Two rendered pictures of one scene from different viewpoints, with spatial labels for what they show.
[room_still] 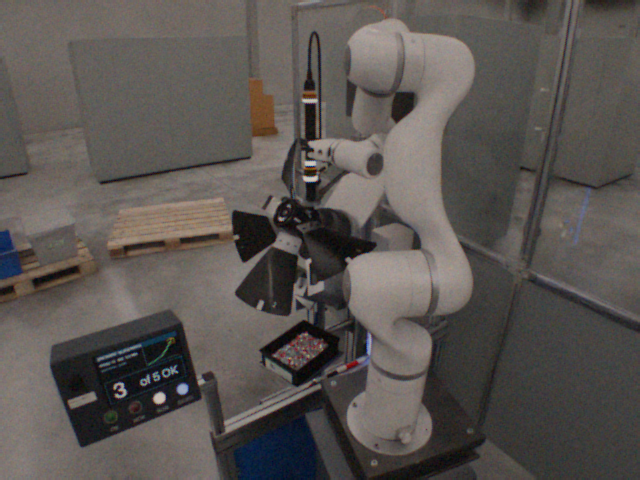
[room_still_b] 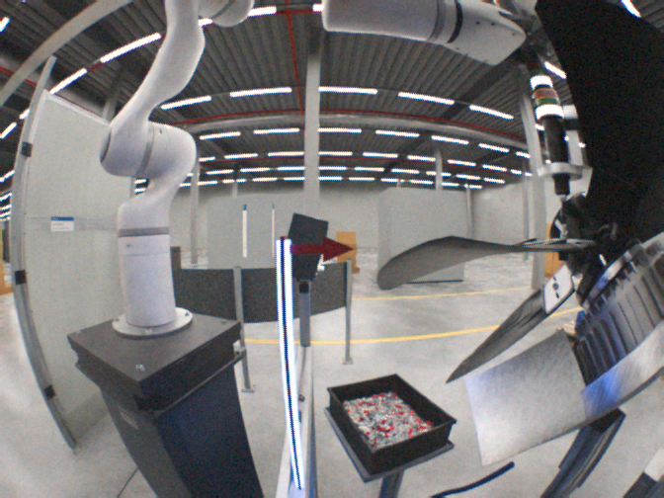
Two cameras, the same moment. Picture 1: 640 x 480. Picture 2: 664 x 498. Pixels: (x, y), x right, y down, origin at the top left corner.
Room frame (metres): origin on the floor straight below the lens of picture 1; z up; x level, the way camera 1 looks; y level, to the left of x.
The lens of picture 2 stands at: (1.20, -0.35, 1.19)
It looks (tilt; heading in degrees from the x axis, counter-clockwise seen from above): 3 degrees down; 122
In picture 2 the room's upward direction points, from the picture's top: straight up
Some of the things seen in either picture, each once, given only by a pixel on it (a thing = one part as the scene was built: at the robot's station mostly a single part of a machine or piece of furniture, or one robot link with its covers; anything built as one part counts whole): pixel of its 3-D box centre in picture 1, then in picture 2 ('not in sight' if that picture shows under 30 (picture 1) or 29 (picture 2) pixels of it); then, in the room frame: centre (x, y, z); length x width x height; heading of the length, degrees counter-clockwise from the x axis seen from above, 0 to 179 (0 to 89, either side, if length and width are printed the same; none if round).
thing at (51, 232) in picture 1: (50, 235); not in sight; (3.17, 2.46, 0.31); 0.60 x 0.42 x 0.33; 41
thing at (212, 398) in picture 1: (213, 404); (304, 314); (0.72, 0.27, 0.96); 0.03 x 0.03 x 0.20; 34
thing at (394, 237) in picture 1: (389, 238); not in sight; (1.80, -0.34, 0.92); 0.17 x 0.16 x 0.11; 124
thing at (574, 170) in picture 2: (311, 188); (562, 142); (1.33, 0.03, 1.32); 0.09 x 0.07 x 0.10; 159
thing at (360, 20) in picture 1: (370, 25); not in sight; (1.99, -0.23, 1.88); 0.16 x 0.07 x 0.16; 69
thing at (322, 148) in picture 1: (329, 149); (476, 29); (1.23, -0.03, 1.48); 0.11 x 0.10 x 0.07; 34
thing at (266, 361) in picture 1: (300, 351); (385, 418); (1.06, 0.06, 0.85); 0.22 x 0.17 x 0.07; 140
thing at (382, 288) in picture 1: (390, 311); (155, 178); (0.62, -0.13, 1.32); 0.19 x 0.12 x 0.24; 97
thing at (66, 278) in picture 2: not in sight; (81, 253); (-0.70, -0.19, 1.10); 1.21 x 0.06 x 2.20; 124
